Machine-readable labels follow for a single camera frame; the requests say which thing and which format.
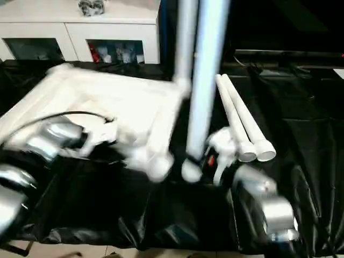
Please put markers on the white glass-door cabinet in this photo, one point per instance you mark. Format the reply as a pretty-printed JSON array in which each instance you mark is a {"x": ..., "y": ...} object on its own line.
[{"x": 67, "y": 29}]

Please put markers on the black and white bag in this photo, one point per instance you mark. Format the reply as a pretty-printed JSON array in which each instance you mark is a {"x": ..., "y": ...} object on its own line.
[{"x": 90, "y": 7}]

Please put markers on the black stand leg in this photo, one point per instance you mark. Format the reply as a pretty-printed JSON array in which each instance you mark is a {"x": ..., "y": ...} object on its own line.
[{"x": 20, "y": 247}]

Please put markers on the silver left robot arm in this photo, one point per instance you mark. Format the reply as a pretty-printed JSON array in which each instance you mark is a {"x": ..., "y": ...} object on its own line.
[{"x": 48, "y": 137}]

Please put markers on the black mat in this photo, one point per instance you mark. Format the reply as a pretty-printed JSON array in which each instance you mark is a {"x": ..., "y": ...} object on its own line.
[{"x": 107, "y": 201}]

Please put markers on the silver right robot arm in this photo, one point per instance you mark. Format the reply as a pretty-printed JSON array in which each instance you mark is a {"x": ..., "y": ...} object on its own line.
[{"x": 268, "y": 201}]

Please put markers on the red packet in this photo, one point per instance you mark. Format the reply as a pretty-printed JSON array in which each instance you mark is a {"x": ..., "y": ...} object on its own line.
[{"x": 94, "y": 53}]

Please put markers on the white plastic table leg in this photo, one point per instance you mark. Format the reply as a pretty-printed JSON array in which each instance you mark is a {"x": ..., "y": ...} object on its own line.
[
  {"x": 207, "y": 67},
  {"x": 184, "y": 40},
  {"x": 255, "y": 126},
  {"x": 236, "y": 121}
]

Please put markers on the white flat board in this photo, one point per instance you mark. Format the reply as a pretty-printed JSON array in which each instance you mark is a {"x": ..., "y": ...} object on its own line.
[{"x": 339, "y": 73}]

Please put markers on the long black bar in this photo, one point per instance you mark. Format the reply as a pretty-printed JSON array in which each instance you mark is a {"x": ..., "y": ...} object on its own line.
[{"x": 282, "y": 53}]

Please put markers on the black backdrop cloth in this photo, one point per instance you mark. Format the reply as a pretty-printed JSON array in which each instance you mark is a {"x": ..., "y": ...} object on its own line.
[{"x": 282, "y": 24}]

